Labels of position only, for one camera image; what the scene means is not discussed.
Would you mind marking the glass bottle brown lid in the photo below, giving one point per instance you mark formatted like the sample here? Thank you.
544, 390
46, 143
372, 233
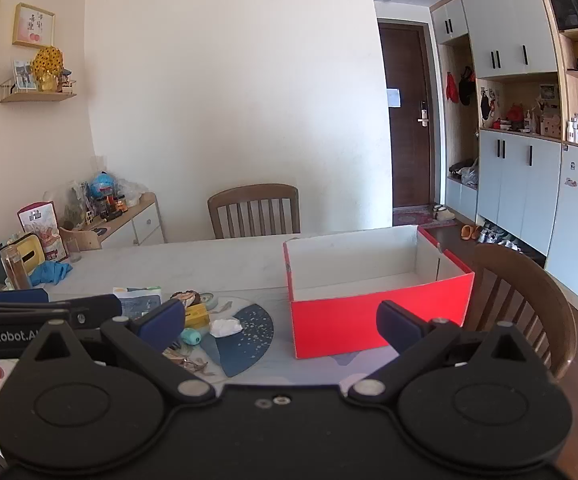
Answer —
15, 270

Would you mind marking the white wooden sideboard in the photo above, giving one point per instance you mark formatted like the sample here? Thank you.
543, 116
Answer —
141, 225

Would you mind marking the small photo frame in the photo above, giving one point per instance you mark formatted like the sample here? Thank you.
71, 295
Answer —
24, 75

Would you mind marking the blue cloth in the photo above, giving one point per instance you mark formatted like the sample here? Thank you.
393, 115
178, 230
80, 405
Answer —
51, 272

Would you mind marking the drinking glass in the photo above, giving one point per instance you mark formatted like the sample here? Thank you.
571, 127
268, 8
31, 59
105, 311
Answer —
74, 251

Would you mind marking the red cardboard box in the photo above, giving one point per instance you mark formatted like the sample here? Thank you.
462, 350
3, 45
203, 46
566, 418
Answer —
369, 320

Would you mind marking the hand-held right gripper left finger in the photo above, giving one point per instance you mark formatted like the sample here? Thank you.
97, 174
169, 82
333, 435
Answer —
161, 322

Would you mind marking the row of shoes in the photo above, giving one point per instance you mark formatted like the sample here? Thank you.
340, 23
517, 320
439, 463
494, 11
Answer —
499, 239

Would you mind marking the dark wooden door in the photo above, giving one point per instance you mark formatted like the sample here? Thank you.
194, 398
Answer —
409, 160

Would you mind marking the tape roll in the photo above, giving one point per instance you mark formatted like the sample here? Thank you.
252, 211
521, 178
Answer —
208, 301

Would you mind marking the paper note on door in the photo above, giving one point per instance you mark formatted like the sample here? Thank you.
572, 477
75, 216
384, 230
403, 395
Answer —
393, 97

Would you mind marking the pair of orange slippers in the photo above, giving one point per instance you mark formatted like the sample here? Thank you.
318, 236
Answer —
470, 232

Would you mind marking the black yellow tissue box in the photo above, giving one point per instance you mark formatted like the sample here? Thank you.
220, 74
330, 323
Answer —
31, 257

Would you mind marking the silver foil packet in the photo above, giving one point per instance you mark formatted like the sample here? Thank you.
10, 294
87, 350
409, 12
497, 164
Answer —
191, 362

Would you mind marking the blue globe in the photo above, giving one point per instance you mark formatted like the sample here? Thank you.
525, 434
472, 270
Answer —
101, 185

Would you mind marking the pair of white slippers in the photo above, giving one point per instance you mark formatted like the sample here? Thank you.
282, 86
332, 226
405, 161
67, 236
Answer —
443, 212

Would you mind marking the black hanging bag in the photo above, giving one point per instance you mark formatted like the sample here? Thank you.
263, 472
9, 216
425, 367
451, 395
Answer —
466, 87

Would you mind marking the golden flower ornament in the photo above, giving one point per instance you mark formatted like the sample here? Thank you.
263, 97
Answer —
48, 65

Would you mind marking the clear plastic bag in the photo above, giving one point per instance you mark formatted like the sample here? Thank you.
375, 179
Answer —
225, 327

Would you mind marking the wooden wall shelf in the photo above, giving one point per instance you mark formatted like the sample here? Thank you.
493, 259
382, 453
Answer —
34, 96

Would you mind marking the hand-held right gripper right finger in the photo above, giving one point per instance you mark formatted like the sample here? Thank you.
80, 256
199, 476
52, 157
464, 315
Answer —
399, 327

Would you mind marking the wooden dining chair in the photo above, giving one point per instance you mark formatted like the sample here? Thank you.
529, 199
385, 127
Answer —
254, 195
529, 280

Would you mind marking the red white snack bag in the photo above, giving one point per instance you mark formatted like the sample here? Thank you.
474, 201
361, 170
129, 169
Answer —
44, 230

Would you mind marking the small framed picture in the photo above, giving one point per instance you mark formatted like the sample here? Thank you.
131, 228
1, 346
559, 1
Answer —
33, 26

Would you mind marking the brown-haired plush doll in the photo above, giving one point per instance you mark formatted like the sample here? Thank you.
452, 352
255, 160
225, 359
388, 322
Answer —
185, 299

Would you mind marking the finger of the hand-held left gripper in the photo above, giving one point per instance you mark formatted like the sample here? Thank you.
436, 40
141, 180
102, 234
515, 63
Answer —
19, 295
29, 312

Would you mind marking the teal silicone pouch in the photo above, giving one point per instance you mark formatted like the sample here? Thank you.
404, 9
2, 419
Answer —
191, 336

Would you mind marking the red hanging bag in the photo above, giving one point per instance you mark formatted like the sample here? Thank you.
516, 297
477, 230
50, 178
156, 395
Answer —
451, 89

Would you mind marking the dark blue speckled placemat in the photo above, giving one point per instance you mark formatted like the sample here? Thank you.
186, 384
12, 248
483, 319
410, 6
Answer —
249, 340

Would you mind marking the white blue wipes packet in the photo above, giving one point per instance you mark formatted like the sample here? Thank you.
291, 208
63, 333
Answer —
136, 302

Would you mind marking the patterned red rug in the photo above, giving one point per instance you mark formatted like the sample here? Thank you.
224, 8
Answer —
409, 216

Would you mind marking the plastic bags on bench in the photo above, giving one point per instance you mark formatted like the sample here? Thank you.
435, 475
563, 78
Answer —
465, 174

